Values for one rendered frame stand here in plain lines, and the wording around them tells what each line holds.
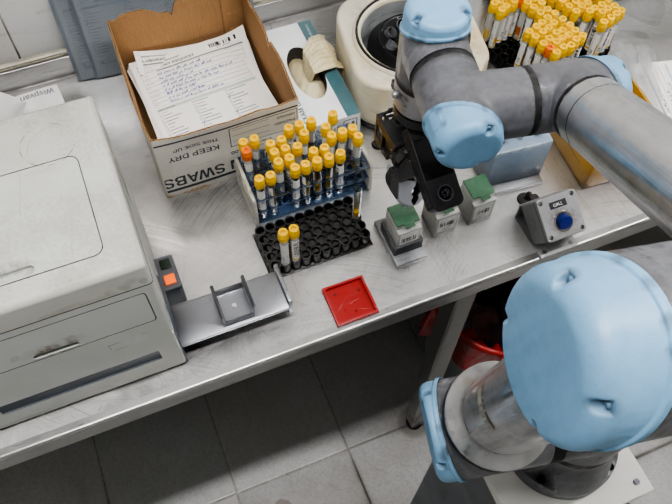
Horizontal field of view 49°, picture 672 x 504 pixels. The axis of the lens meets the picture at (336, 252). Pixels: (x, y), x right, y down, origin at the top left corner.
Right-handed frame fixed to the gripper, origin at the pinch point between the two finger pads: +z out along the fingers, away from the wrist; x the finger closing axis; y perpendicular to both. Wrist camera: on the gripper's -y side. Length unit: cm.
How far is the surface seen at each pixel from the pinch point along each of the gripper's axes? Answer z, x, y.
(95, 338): -4.3, 47.0, -5.9
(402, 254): 11.4, 1.1, -1.6
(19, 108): 4, 50, 43
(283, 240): 2.6, 19.2, 2.7
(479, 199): 6.9, -13.1, 0.8
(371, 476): 100, 6, -14
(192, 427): 100, 45, 15
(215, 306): 8.8, 31.4, -0.6
